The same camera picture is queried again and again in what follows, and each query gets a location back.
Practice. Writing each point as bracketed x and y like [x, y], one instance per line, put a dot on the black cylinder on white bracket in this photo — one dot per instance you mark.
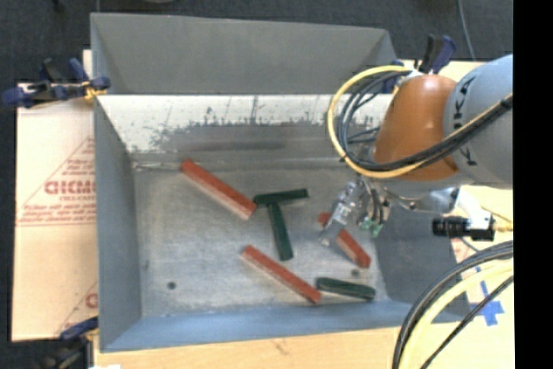
[449, 226]

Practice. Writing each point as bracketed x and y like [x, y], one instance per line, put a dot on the brown cardboard board red print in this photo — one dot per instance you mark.
[52, 186]

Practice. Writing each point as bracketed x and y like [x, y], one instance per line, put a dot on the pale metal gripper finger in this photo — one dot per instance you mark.
[342, 220]
[329, 227]

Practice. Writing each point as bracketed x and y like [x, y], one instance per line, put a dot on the red-brown flat block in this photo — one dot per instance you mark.
[355, 248]
[218, 188]
[281, 274]

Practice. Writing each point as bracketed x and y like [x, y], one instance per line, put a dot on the grey metal bin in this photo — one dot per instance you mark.
[207, 229]

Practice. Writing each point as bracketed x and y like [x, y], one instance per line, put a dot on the dark green flat block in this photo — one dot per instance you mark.
[280, 231]
[345, 288]
[281, 195]

